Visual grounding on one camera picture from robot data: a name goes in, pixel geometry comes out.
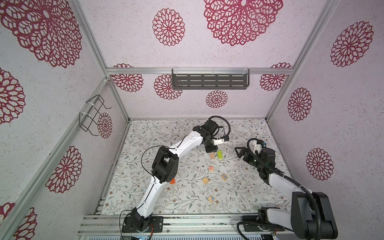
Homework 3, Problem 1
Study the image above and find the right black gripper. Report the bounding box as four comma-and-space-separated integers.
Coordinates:
235, 146, 264, 171

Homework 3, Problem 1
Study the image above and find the green rectangular block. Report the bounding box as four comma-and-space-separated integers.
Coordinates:
217, 150, 224, 160

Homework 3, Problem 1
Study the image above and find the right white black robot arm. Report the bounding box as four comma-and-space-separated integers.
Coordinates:
235, 138, 338, 240

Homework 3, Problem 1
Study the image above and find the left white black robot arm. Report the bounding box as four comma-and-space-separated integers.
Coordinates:
126, 116, 231, 232

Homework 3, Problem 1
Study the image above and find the orange picture cube block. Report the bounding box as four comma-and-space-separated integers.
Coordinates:
222, 174, 229, 181

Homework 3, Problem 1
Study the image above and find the striped wooden cube block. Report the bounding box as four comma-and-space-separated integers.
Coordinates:
202, 178, 210, 184

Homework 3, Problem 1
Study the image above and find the blue picture cube block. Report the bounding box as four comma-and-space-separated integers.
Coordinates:
208, 195, 215, 203

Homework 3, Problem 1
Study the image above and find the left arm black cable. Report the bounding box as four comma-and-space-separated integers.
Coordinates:
119, 115, 232, 232

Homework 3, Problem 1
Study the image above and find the grey metal wall shelf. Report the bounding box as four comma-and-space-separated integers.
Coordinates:
171, 69, 250, 90

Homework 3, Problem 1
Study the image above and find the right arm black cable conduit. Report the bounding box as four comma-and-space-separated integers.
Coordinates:
236, 137, 323, 240

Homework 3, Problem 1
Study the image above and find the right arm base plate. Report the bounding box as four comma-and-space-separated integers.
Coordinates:
242, 215, 285, 232

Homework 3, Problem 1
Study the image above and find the black wire wall rack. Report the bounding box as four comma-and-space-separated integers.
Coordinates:
78, 95, 113, 139

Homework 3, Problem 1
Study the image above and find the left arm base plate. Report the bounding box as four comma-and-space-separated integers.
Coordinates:
122, 217, 164, 233

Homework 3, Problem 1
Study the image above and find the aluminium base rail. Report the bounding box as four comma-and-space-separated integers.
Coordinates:
77, 191, 292, 236

